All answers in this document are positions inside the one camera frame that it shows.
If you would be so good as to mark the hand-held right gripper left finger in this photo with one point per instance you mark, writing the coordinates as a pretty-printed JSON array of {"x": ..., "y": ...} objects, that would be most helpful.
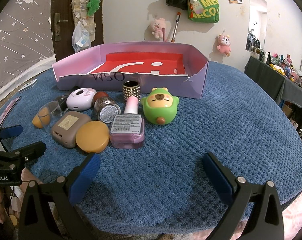
[{"x": 87, "y": 177}]

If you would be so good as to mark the row of cosmetics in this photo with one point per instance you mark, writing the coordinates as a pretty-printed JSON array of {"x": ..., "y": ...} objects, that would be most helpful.
[{"x": 281, "y": 63}]

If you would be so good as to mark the pink stick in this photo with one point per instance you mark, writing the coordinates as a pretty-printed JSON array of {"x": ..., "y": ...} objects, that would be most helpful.
[{"x": 165, "y": 36}]

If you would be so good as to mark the pink pig plush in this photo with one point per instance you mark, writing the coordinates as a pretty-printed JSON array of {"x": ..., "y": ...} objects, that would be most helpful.
[{"x": 158, "y": 27}]

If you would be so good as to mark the gold studded cylinder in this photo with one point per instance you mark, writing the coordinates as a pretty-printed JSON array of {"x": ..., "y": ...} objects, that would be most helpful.
[{"x": 131, "y": 91}]

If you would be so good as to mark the pink and yellow plush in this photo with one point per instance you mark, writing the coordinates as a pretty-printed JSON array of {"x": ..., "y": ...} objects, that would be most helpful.
[{"x": 224, "y": 43}]

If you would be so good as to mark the lilac round device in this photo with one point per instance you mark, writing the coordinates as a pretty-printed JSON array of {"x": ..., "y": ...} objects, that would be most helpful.
[{"x": 79, "y": 100}]

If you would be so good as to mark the purple cardboard box red inside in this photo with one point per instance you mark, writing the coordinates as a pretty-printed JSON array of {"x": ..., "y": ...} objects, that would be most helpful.
[{"x": 75, "y": 62}]

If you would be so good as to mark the white plastic bag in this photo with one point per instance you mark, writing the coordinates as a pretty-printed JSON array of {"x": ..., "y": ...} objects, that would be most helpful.
[{"x": 80, "y": 38}]

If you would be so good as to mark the dark brown door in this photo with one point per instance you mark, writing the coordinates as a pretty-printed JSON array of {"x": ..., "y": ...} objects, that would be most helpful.
[{"x": 63, "y": 47}]

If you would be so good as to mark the pink bed sheet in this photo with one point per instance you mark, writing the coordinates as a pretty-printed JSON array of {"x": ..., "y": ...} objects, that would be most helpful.
[{"x": 298, "y": 217}]

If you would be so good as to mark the clear hanging organizer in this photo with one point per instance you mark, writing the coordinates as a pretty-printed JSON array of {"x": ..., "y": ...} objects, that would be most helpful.
[{"x": 78, "y": 7}]

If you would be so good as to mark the glitter bottle with brown cap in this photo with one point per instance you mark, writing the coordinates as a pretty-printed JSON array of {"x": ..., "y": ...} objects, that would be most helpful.
[{"x": 107, "y": 111}]

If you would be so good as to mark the black flat box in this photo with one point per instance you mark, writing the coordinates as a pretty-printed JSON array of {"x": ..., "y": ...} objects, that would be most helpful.
[{"x": 6, "y": 111}]

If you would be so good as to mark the green plush dinosaur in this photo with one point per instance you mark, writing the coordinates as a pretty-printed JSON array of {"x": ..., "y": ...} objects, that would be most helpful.
[{"x": 93, "y": 5}]

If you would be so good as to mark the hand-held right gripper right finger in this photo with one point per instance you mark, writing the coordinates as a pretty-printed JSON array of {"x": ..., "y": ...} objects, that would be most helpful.
[{"x": 216, "y": 177}]

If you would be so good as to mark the black starry bottle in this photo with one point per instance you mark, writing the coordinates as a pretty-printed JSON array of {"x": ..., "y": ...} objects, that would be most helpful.
[{"x": 62, "y": 101}]

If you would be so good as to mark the wall mirror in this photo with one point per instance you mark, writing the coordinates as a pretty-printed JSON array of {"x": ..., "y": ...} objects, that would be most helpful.
[{"x": 257, "y": 17}]

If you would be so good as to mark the orange makeup sponge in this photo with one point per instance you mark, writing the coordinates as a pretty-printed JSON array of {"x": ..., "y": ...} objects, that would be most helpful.
[{"x": 38, "y": 120}]

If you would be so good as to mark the green capybara toy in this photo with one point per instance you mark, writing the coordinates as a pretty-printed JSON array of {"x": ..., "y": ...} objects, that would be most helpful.
[{"x": 161, "y": 107}]

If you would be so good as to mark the white rounded card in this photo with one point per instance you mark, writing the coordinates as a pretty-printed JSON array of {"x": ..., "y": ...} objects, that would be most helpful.
[{"x": 28, "y": 85}]

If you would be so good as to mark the clear plastic cup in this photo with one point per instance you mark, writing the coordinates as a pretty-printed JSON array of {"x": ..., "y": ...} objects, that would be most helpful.
[{"x": 55, "y": 108}]

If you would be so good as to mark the table with dark cloth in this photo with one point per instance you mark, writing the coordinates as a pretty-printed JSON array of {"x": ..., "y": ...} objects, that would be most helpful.
[{"x": 268, "y": 80}]

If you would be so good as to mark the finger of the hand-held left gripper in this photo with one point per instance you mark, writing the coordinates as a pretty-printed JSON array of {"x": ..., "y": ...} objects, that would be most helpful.
[
  {"x": 28, "y": 150},
  {"x": 12, "y": 131}
]

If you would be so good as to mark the grey starry curtain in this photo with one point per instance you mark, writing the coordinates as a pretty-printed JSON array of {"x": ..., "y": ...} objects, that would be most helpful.
[{"x": 15, "y": 42}]

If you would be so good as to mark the taupe square case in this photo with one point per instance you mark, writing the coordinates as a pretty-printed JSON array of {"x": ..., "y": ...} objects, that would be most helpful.
[{"x": 68, "y": 130}]

